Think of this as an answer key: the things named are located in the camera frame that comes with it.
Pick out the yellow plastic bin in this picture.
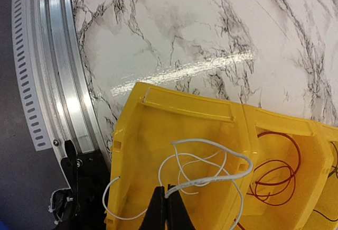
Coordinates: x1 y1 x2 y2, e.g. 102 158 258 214
106 82 337 229

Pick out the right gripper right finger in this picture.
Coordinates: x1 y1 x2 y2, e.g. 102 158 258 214
166 190 195 230

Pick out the aluminium front rail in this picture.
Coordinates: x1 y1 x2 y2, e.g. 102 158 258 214
12 0 107 159

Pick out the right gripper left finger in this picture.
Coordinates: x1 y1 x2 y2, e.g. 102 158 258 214
139 186 166 230

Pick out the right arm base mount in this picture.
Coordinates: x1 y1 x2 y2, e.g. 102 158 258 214
49 140 110 229

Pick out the thin black cable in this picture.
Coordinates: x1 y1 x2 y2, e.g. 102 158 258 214
313 141 338 222

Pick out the red cable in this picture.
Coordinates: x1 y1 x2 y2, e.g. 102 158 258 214
236 131 302 230

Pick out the white cable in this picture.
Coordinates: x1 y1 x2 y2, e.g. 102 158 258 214
102 139 254 230

